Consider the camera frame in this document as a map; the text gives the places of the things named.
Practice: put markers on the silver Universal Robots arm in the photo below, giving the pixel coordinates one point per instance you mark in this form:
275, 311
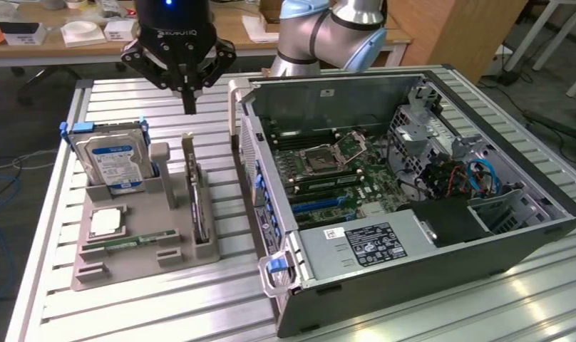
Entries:
302, 35

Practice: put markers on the blue expansion slot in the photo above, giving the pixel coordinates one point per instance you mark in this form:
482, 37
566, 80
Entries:
316, 204

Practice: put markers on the wooden desk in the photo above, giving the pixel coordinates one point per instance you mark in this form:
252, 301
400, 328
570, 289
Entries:
55, 51

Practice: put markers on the hard disk with blue caddy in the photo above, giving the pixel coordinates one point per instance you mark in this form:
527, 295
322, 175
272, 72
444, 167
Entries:
112, 160

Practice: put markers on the black open PC case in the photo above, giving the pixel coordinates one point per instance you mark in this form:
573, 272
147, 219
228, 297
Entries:
411, 285

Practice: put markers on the grey parts rack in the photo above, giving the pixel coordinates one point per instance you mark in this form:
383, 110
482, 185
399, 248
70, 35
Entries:
146, 221

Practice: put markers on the green motherboard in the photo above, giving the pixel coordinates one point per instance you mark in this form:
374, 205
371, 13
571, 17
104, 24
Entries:
368, 171

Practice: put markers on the green RAM stick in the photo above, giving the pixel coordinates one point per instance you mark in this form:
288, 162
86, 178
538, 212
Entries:
122, 243

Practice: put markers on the clear case latch blue tab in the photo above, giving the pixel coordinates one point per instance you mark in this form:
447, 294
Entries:
275, 265

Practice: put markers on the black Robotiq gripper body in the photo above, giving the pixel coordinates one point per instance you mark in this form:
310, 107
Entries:
176, 21

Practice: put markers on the CPU socket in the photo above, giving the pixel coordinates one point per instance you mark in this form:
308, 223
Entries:
319, 158

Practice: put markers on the black RAM stick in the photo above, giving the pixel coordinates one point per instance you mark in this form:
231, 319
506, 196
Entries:
326, 182

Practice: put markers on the white table frame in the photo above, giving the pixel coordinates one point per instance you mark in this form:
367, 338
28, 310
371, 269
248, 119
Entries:
561, 35

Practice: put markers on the metal disk bay cage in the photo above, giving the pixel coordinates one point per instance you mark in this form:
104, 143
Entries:
414, 142

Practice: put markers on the black chair base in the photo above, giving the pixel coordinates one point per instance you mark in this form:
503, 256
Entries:
36, 80

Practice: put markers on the black graphics card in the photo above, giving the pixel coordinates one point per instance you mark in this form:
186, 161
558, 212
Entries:
200, 213

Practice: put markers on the white box with black lid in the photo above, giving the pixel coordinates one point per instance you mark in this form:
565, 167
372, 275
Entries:
24, 37

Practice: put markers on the small white labelled box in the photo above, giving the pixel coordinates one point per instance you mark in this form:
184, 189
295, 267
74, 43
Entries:
119, 32

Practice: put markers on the grey disk bay bracket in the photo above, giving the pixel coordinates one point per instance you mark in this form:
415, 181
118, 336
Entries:
499, 210

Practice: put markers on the wooden cabinet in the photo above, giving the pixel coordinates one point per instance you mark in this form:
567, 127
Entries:
459, 35

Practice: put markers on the metal socket cover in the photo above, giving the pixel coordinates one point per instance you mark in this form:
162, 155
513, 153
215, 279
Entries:
352, 144

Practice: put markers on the grey power supply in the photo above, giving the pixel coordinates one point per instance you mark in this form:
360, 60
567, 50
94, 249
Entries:
331, 256

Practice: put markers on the black floor stand base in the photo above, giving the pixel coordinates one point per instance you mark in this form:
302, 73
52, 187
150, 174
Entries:
559, 124

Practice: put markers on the white box with round hollow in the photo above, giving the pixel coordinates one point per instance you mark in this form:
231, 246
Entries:
83, 35

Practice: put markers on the white paper stack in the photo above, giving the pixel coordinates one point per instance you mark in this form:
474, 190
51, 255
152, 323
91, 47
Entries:
262, 33

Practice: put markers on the silver CPU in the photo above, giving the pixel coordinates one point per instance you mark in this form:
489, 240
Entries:
104, 222

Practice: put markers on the grey cup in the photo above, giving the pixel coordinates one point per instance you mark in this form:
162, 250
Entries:
54, 4

